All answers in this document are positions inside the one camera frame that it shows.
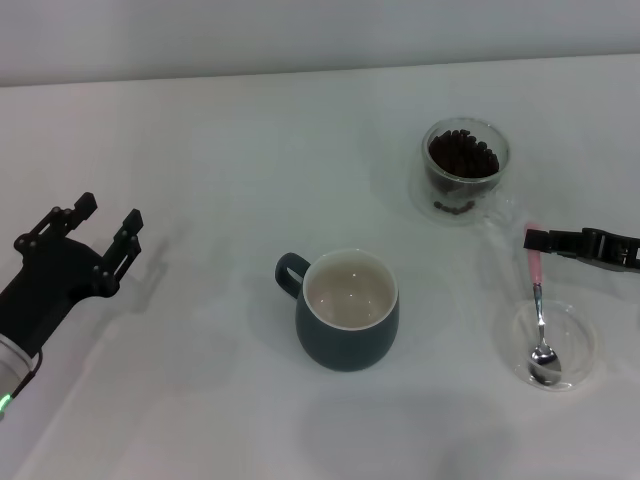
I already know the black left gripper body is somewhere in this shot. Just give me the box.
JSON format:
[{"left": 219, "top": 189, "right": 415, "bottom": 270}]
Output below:
[{"left": 0, "top": 234, "right": 121, "bottom": 356}]

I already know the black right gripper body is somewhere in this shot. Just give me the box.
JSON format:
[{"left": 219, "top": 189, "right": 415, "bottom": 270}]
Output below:
[{"left": 607, "top": 232, "right": 640, "bottom": 274}]

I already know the pink handled metal spoon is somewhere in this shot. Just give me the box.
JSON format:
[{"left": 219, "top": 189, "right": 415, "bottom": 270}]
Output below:
[{"left": 524, "top": 222, "right": 562, "bottom": 387}]

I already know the dark green ceramic mug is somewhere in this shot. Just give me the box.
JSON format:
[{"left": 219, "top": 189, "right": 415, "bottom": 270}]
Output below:
[{"left": 273, "top": 247, "right": 401, "bottom": 374}]

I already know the pile of coffee beans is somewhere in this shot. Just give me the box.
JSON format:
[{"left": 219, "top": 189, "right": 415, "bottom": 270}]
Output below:
[{"left": 428, "top": 129, "right": 501, "bottom": 180}]

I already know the clear glass saucer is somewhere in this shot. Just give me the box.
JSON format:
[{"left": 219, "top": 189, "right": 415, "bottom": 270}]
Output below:
[{"left": 492, "top": 298, "right": 599, "bottom": 392}]

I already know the clear double-wall glass cup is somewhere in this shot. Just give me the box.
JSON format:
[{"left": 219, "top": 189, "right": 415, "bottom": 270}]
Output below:
[{"left": 410, "top": 117, "right": 519, "bottom": 231}]

